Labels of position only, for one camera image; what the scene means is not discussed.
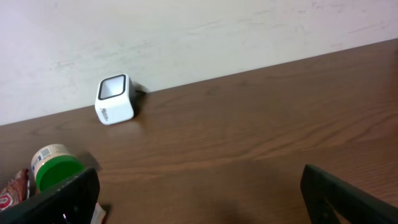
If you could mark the red Topps candy bar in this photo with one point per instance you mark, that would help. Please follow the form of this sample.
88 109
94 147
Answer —
16 190

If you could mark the green lidded white jar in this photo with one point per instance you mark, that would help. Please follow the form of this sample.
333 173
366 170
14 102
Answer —
52 164

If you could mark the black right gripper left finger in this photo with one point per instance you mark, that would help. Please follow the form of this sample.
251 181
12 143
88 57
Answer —
72 200

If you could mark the orange Kleenex tissue pack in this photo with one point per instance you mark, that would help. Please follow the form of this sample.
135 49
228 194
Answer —
98 215

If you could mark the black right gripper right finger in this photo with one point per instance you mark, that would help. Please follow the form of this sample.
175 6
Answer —
325 196

